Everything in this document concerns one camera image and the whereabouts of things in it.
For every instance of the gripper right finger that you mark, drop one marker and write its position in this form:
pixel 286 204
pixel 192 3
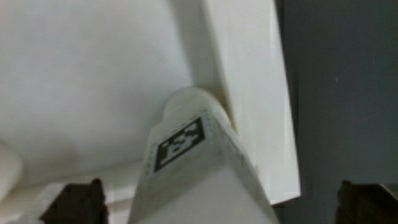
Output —
pixel 366 203

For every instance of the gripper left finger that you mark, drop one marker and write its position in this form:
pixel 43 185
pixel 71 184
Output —
pixel 78 207

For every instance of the white square tabletop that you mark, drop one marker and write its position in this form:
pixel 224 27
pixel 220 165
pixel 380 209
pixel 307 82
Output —
pixel 98 56

